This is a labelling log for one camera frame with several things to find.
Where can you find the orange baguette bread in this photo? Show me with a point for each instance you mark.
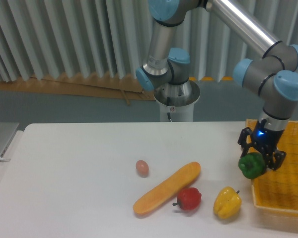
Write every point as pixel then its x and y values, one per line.
pixel 167 189

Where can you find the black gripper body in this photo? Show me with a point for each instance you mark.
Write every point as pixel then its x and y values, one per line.
pixel 260 137

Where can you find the brown egg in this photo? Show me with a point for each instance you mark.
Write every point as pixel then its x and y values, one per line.
pixel 142 168

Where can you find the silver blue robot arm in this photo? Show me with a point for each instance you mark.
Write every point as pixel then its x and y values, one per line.
pixel 274 77

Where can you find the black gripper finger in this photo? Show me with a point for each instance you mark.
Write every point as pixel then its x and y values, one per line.
pixel 245 148
pixel 272 159

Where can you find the green bell pepper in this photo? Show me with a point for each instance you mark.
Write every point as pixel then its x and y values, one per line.
pixel 252 165

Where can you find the red bell pepper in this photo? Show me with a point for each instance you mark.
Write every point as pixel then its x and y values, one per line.
pixel 188 199

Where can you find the yellow woven basket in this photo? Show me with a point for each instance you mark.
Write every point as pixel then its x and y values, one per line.
pixel 277 191

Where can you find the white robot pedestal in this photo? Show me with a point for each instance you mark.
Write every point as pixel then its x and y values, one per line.
pixel 176 114

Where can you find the yellow bell pepper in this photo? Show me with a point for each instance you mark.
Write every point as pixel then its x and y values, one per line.
pixel 227 203

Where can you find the brown cardboard sheet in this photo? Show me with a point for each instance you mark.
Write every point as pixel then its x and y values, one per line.
pixel 126 88

